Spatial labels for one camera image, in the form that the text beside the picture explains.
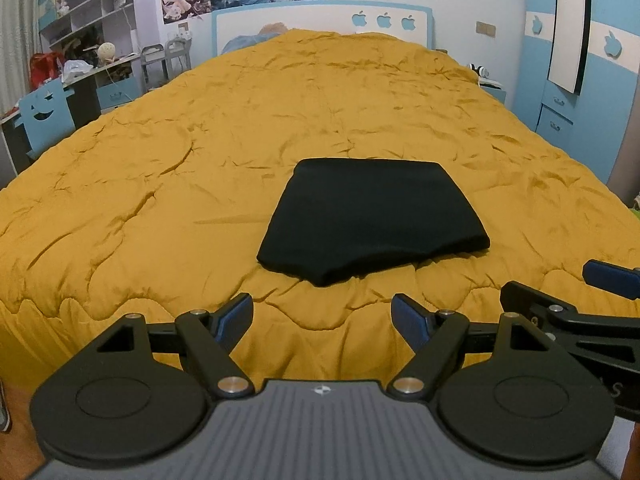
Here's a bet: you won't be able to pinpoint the black pants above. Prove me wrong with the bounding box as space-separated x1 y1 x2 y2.
256 157 491 288

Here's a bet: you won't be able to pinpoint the white blue bookshelf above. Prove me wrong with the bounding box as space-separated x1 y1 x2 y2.
37 0 136 56

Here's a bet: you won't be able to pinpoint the yellow quilted blanket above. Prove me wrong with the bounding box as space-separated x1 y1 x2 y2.
0 30 640 396

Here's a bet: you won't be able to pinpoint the blue pillow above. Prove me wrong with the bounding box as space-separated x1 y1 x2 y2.
220 22 288 55

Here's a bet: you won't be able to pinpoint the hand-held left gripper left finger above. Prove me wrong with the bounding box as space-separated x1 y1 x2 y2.
95 293 255 400

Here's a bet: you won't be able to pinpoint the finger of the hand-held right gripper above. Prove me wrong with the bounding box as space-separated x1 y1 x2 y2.
582 259 640 304
500 280 640 347

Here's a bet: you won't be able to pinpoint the white curtain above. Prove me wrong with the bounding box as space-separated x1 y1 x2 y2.
0 0 51 126

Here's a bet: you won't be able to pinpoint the desk with blue drawer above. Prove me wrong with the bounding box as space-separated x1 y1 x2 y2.
0 52 145 173

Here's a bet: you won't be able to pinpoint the grey chair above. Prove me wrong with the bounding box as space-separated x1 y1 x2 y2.
165 37 193 79
140 42 168 93

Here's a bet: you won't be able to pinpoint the blue wardrobe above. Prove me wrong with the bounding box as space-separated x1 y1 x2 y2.
520 0 640 201

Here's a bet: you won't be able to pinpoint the red bag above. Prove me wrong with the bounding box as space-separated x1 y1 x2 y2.
29 52 66 89

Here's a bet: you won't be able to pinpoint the white blue headboard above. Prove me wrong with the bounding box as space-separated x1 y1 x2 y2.
211 0 433 56

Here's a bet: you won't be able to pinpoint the blue nightstand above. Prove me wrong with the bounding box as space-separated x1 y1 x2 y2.
477 77 508 107

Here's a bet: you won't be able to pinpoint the blue smiley face chair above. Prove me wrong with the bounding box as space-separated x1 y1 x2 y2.
17 82 77 161

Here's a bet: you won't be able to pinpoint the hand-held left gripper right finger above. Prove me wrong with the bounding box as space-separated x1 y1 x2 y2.
389 294 551 401

